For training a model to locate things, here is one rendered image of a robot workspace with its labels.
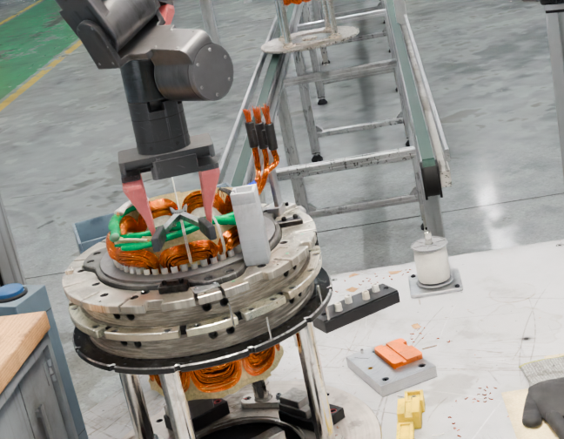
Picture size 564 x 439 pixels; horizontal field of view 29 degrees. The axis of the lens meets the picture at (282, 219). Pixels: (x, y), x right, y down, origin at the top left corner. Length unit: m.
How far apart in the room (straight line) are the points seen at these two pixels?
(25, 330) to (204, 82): 0.41
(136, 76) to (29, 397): 0.42
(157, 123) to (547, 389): 0.67
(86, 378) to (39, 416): 2.39
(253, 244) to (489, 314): 0.62
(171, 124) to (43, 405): 0.41
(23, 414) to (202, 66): 0.47
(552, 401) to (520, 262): 0.51
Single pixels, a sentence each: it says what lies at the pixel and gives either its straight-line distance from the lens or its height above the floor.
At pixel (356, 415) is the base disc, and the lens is 1.51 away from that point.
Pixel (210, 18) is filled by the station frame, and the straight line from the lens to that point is 4.57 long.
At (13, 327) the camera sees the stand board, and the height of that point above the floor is 1.07.
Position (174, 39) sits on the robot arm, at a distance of 1.10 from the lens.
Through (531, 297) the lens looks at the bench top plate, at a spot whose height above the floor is 0.78.
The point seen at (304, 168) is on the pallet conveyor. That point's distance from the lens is 3.03.
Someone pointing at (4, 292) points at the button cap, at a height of 1.04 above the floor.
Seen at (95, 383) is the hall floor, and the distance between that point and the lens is 3.68.
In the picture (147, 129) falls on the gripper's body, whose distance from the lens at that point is 1.16.
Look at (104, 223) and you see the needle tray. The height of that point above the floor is 1.05.
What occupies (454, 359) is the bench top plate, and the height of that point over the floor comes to 0.78.
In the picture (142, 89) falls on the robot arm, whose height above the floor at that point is 1.33.
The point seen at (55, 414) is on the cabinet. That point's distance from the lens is 1.40.
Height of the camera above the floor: 1.55
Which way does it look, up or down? 19 degrees down
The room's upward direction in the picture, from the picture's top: 11 degrees counter-clockwise
